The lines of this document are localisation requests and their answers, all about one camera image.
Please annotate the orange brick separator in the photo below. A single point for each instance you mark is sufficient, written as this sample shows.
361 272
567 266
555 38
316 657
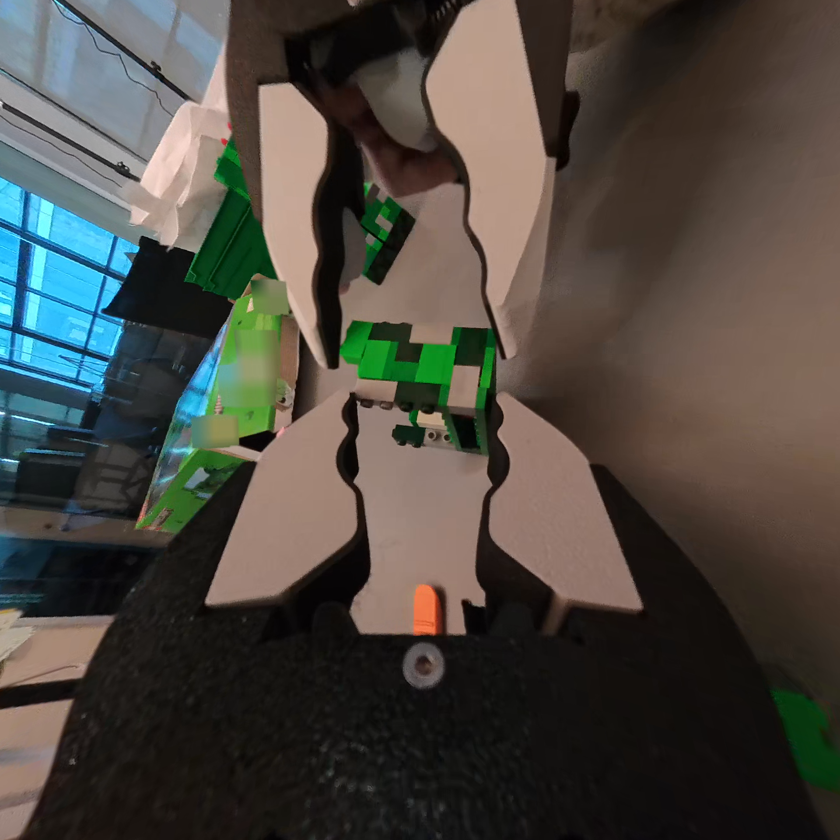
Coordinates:
428 610

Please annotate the large green creeper lego model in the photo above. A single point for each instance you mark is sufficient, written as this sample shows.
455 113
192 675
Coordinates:
223 262

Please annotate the white crumpled paper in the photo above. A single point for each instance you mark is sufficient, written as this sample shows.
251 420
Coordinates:
177 170

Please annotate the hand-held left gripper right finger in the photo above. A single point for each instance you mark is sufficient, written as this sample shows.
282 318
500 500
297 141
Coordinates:
558 525

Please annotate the green lego set box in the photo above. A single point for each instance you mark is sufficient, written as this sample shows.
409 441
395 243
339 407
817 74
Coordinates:
197 459

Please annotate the green lego piece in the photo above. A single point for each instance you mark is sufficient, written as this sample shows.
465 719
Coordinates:
804 735

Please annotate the green and grey lego build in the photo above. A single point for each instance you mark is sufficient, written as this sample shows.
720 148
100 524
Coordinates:
420 367

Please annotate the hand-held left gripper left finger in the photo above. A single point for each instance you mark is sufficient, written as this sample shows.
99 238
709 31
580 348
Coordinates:
289 518

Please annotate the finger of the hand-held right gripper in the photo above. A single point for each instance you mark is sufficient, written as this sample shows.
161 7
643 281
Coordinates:
499 164
289 197

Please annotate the person's right hand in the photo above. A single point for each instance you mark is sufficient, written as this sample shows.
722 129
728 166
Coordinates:
407 170

